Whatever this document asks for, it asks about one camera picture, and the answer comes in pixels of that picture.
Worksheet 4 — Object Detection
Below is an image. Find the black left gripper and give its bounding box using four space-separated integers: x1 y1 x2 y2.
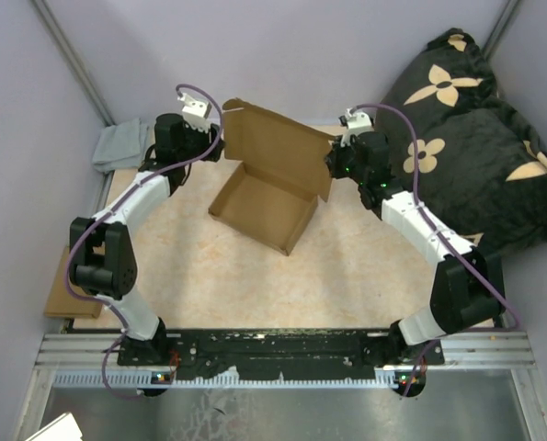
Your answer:
176 115 223 164

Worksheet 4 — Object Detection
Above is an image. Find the brown cardboard box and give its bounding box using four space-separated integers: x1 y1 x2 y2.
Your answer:
208 98 334 256

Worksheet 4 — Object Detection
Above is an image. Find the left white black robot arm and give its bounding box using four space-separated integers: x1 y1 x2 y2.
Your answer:
64 113 224 365

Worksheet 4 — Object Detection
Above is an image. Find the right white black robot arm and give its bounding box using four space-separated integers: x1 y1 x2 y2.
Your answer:
325 131 505 366

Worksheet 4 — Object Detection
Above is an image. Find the light blue folded cloth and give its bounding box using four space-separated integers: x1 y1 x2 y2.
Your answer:
92 119 151 173

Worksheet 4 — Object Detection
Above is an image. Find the black flower pattern pillow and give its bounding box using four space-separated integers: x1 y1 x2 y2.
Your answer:
375 28 547 254

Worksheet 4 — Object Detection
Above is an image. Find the small brown cardboard piece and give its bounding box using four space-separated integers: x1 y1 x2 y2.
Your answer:
43 247 102 319

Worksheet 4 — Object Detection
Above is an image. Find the white paper sheet corner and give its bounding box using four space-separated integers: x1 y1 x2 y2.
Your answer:
27 413 83 441

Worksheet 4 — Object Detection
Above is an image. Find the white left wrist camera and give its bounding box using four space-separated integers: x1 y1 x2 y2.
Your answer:
177 93 211 133

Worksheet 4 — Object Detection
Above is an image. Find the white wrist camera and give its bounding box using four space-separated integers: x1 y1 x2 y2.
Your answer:
339 107 374 147
177 93 211 133

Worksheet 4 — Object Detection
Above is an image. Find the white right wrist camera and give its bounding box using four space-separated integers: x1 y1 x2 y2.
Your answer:
339 107 374 147

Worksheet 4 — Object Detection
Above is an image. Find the grey aluminium frame post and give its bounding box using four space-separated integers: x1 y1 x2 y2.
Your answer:
28 0 116 127
482 0 522 60

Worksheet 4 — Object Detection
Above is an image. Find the right grey aluminium frame post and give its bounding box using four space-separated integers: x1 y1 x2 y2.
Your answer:
482 0 522 60

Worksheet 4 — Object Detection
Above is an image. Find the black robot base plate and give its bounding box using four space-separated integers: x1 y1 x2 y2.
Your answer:
118 329 444 396

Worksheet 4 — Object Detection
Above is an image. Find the aluminium rail front frame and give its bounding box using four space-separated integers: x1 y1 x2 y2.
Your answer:
15 328 547 440

